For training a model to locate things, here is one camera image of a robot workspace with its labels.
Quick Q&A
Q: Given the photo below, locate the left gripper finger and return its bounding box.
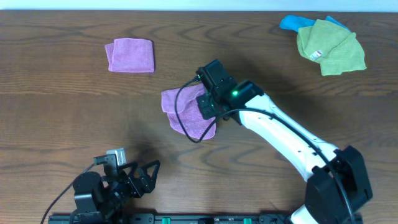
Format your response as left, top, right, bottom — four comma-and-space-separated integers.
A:
138, 160, 160, 192
118, 162, 138, 180

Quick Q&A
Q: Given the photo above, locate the purple cloth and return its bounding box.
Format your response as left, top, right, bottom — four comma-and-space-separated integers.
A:
104, 38, 155, 73
161, 84, 215, 139

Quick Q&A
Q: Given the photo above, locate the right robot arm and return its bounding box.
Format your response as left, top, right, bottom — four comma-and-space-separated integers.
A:
196, 80, 373, 223

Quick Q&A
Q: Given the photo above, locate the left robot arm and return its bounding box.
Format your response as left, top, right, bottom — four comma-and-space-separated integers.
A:
69, 154, 160, 223

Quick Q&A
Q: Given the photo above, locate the folded purple cloth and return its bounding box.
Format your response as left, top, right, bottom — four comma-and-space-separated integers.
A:
104, 38, 155, 73

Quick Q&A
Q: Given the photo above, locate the blue cloth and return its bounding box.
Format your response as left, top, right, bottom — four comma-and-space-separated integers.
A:
279, 15, 351, 34

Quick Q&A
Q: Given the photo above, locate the green cloth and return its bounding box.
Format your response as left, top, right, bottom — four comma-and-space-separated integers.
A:
297, 19, 366, 76

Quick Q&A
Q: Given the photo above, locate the right black cable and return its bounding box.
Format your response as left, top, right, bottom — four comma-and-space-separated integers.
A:
174, 76, 357, 224

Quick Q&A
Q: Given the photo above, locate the black cable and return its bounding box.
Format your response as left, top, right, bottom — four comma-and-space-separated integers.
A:
174, 76, 357, 224
40, 157, 108, 224

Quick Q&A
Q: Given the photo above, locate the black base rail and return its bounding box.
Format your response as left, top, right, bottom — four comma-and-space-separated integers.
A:
48, 212, 364, 224

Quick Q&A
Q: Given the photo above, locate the left black cable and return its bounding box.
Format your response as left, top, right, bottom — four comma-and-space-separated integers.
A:
40, 157, 108, 224

